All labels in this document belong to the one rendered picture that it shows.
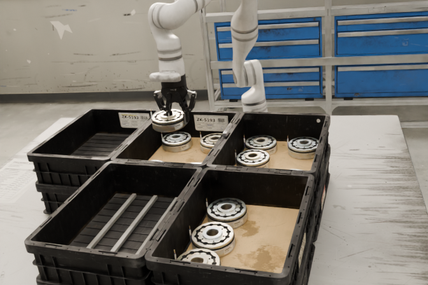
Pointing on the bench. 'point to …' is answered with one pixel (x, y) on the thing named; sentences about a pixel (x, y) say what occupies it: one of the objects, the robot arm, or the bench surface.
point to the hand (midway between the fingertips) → (178, 118)
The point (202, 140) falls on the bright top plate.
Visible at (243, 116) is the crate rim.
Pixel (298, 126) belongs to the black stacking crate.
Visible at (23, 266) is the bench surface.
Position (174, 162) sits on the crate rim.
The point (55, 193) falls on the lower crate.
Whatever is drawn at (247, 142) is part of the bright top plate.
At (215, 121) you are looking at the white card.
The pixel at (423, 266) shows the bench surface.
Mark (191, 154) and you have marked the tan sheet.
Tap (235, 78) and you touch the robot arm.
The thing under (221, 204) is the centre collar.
